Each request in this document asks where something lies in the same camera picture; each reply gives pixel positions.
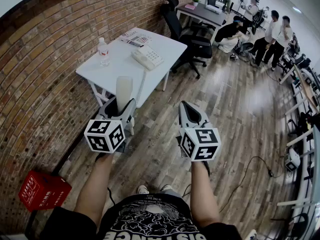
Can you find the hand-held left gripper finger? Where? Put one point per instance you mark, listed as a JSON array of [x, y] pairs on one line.
[[106, 110], [128, 110]]

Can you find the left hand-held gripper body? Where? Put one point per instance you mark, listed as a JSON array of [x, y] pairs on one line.
[[105, 135]]

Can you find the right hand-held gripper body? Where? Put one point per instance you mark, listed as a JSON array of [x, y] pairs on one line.
[[200, 144]]

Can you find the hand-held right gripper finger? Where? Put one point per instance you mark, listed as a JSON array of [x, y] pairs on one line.
[[182, 116], [198, 120]]

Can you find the person's left forearm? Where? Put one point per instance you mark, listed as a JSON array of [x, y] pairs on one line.
[[96, 184]]

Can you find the person's right forearm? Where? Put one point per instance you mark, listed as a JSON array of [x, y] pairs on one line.
[[203, 196]]

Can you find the white square table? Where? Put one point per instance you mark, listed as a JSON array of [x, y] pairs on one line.
[[120, 71]]

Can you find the person's right shoe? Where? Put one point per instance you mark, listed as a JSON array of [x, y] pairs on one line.
[[166, 187]]

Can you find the person's shoe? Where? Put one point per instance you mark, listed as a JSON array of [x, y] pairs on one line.
[[166, 187], [143, 189]]

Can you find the grey trousers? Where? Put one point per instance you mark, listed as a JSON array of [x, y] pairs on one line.
[[172, 193]]

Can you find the white telephone base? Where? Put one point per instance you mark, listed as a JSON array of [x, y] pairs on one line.
[[150, 57]]

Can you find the clear plastic water bottle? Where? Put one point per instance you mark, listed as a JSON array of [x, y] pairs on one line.
[[103, 52]]

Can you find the person's left shoe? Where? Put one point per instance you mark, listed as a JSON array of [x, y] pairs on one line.
[[143, 189]]

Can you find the black office chair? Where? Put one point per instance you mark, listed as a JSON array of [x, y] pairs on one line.
[[185, 41]]

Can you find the large flag print book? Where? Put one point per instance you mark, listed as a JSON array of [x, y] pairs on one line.
[[140, 35]]

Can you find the red box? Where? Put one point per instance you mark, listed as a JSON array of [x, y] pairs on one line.
[[42, 191]]

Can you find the black printed t-shirt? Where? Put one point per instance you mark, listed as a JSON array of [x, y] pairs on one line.
[[150, 221]]

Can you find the idle white gripper device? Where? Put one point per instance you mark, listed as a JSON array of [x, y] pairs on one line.
[[292, 159]]

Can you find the grey top desk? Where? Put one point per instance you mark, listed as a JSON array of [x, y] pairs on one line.
[[205, 15]]

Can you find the pink notebook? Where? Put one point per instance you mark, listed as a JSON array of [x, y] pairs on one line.
[[190, 6]]

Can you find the white box device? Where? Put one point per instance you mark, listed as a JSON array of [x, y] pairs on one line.
[[213, 9]]

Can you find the small potted plant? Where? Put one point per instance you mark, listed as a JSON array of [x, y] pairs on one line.
[[195, 1]]

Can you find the standing fan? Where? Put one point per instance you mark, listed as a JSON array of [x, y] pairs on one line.
[[242, 1]]

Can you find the row of white frame desks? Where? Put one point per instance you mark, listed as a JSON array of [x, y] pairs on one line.
[[303, 134]]

